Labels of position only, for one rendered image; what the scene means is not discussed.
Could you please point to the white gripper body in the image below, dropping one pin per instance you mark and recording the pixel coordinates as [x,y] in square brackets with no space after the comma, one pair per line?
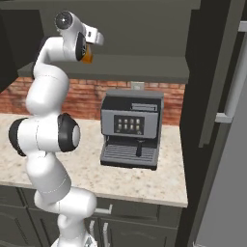
[99,38]

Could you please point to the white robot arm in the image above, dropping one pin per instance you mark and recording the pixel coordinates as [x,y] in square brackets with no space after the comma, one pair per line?
[48,96]

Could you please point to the dark grey upper cabinet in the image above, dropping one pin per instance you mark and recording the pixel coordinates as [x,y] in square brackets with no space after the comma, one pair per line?
[138,38]

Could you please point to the dark upper cabinet door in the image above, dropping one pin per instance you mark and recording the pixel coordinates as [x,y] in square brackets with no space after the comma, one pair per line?
[16,48]

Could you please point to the dark grey lower cabinet door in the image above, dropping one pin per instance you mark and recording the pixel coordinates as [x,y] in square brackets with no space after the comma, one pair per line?
[41,228]
[13,228]
[138,234]

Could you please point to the orange bottle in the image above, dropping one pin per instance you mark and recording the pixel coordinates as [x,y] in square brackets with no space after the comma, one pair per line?
[87,58]

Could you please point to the grey coffee machine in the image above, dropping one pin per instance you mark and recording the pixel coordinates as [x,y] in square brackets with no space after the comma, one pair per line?
[128,128]

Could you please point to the dark tall side panel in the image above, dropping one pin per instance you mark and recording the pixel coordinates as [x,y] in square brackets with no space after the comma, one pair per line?
[199,96]

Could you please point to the dark grey drawer front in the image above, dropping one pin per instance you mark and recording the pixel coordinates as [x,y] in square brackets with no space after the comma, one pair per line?
[9,195]
[138,210]

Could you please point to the grey fridge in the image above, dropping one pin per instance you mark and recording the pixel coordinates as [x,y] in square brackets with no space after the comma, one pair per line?
[225,180]

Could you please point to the white wall outlet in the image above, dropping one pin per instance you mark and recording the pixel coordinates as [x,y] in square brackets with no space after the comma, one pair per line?
[138,86]

